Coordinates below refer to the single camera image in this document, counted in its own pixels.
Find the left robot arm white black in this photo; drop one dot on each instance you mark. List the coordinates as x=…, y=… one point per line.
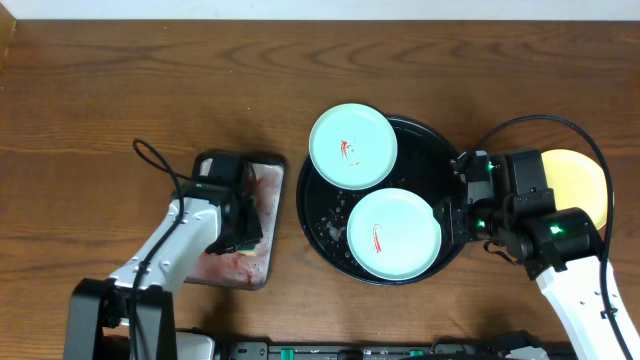
x=213, y=213

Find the round black serving tray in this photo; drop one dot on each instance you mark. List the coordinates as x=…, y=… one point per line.
x=422, y=167

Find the yellow plate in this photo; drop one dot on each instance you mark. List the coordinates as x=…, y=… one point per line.
x=577, y=182

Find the mint plate upper left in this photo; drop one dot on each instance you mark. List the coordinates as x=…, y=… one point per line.
x=353, y=146

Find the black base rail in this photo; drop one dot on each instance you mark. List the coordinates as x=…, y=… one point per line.
x=518, y=345

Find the mint plate with red streak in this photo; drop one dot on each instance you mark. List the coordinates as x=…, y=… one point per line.
x=392, y=234

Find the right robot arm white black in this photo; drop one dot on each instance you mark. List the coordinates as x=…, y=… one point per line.
x=544, y=211

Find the black rectangular soapy tray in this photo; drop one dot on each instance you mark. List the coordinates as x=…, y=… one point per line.
x=234, y=269

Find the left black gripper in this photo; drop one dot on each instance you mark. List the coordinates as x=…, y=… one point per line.
x=248, y=232

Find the green scrubbing sponge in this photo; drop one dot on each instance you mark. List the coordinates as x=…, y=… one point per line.
x=248, y=250

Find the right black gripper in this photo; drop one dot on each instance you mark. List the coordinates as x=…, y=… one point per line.
x=451, y=225

